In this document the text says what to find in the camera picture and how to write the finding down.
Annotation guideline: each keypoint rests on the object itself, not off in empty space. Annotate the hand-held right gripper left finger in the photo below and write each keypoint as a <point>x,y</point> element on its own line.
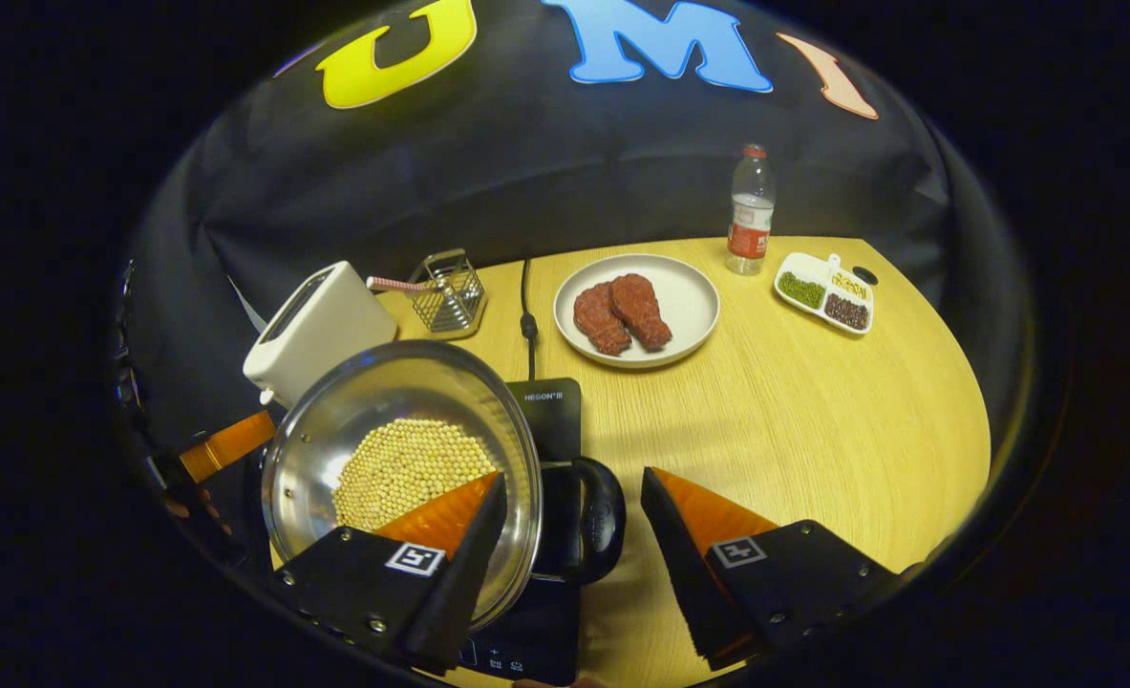
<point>459,592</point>

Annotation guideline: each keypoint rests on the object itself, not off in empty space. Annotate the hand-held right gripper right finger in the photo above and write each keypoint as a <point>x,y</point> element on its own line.
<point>684,583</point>

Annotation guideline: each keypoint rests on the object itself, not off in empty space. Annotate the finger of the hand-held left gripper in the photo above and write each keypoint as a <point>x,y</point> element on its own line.
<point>230,444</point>

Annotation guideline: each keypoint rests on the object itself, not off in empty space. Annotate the black induction cooktop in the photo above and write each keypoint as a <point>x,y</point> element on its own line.
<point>555,411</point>

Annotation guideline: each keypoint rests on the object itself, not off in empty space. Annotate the pile of soybeans in pot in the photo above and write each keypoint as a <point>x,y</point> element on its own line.
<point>402,468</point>

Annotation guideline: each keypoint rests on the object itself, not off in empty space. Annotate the white toaster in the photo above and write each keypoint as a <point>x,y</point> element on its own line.
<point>326,334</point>

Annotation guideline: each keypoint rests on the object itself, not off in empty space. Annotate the pink striped straw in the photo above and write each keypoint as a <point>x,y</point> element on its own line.
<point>393,284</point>

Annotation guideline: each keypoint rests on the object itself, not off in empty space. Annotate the red-brown meat piece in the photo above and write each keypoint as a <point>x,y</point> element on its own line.
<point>641,308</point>
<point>598,320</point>

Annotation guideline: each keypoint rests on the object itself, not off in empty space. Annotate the white round plate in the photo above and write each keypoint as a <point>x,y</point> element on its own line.
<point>689,296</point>

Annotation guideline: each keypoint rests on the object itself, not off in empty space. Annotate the heap of green mung beans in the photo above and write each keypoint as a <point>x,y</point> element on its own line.
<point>801,290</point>

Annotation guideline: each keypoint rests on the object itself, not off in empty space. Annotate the heap of dark red beans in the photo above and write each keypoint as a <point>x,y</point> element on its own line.
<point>846,311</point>

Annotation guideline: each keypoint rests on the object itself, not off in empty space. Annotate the heap of yellow beans in dish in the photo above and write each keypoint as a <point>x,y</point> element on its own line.
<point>851,285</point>

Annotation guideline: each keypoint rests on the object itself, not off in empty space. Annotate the white divided dish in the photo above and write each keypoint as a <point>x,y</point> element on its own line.
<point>808,263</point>

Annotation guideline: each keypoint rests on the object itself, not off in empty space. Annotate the black table grommet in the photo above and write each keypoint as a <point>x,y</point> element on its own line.
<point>866,276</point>

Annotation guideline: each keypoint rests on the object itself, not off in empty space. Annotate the plastic water bottle red label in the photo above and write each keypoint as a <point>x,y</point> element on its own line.
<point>750,220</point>

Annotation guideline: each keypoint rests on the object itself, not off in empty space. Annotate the black backdrop cloth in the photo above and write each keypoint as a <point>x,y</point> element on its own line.
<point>526,162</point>

